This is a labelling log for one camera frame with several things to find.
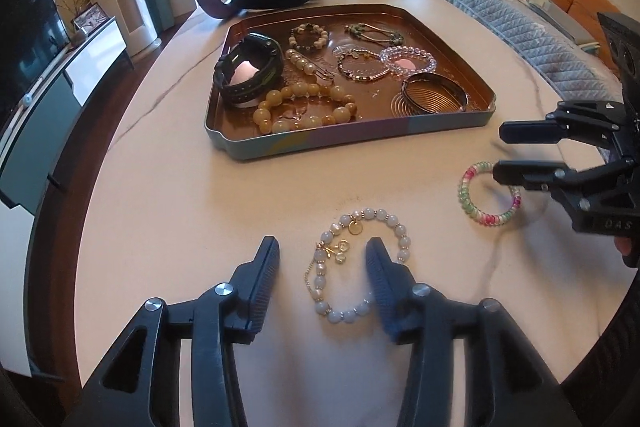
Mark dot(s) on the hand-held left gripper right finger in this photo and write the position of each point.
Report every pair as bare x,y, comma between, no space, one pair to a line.
380,292

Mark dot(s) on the black television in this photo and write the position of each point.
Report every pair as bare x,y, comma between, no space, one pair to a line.
25,32

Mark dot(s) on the black green wristwatch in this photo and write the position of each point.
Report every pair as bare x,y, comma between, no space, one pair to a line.
225,82

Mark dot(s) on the small picture frame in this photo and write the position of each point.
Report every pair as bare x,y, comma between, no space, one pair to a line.
90,19

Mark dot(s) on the silver metal bangle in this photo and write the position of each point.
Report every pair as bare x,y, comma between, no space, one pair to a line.
435,104

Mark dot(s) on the orange cushion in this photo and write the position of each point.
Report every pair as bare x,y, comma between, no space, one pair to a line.
587,12

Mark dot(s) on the white rod blue knob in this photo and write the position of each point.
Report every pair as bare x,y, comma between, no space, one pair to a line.
27,98

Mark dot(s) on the white grey television cabinet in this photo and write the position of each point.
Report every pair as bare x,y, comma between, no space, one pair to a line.
95,52

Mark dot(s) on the sofa with quilted cover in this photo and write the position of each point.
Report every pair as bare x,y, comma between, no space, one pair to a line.
500,17

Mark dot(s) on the copper metal tray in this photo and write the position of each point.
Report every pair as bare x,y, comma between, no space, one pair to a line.
370,102

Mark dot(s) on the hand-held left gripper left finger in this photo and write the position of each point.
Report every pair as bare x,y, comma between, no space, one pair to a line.
265,289

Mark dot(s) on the person's right hand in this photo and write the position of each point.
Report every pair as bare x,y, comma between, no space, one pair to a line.
625,247

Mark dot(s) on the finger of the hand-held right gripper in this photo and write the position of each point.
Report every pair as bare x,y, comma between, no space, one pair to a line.
530,132
525,174

